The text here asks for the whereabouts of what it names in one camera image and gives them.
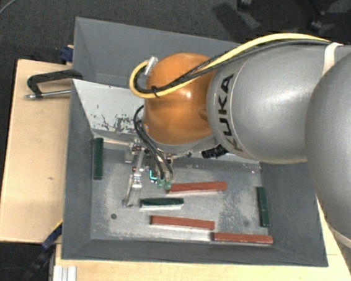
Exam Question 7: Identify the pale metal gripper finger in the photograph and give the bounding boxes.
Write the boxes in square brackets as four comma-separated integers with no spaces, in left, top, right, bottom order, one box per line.
[120,164,146,210]
[124,140,145,166]

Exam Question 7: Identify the dark green flat block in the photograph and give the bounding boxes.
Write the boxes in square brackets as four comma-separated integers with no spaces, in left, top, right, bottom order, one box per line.
[251,185,275,229]
[91,136,107,181]
[139,193,185,214]

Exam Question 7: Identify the grey metal bin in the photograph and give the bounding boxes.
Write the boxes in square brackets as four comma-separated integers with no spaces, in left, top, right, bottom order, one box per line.
[50,16,351,281]

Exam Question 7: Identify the red-brown flat block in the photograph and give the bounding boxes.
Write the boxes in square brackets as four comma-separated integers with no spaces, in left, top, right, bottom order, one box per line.
[210,229,275,249]
[166,176,228,200]
[148,214,216,233]

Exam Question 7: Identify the pale flat board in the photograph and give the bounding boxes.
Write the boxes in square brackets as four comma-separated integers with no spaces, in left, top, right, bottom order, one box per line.
[0,58,80,249]

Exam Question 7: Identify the black cylinder on white bracket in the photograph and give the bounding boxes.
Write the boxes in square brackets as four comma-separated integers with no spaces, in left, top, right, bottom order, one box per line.
[200,142,228,161]

